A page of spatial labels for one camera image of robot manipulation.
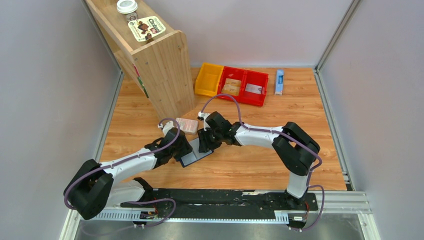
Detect red patterned tissue pack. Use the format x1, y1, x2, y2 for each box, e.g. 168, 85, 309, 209
175, 117, 199, 135

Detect tan cards in bin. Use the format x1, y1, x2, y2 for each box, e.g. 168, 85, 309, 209
221, 78, 242, 96

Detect red plastic bin right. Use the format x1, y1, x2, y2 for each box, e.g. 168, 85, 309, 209
238, 70, 269, 107

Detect Chobani yogurt lid pack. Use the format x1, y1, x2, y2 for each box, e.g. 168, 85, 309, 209
128, 16, 166, 42

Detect silver card in bin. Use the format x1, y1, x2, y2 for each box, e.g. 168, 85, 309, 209
245, 83, 263, 95

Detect yellow plastic bin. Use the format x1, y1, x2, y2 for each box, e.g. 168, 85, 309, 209
194, 62, 224, 97

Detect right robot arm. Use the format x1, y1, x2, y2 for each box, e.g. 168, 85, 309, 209
197, 111, 320, 210

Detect wooden shelf unit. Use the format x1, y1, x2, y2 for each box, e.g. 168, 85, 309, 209
86, 0, 196, 119

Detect purple cable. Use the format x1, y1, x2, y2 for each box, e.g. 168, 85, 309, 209
63, 118, 181, 211
200, 94, 325, 231

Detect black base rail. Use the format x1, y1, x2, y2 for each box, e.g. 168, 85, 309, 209
120, 188, 322, 228

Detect navy blue card holder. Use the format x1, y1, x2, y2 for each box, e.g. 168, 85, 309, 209
179, 138, 214, 168

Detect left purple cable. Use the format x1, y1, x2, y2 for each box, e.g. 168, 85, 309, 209
63, 118, 181, 211

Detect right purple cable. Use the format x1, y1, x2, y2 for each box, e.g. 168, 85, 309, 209
200, 94, 325, 231

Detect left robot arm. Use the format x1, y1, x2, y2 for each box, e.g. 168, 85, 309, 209
63, 127, 193, 220

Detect blue white toothpaste box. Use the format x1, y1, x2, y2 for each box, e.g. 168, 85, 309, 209
274, 69, 284, 96

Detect red plastic bin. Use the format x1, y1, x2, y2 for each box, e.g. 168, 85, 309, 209
217, 66, 246, 101
238, 70, 269, 107

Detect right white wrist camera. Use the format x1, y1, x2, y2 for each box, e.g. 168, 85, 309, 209
197, 111, 210, 131

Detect red plastic bin left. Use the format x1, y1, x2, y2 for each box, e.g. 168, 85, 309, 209
217, 66, 246, 101

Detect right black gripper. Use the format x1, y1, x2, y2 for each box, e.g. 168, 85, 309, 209
197, 126, 224, 154

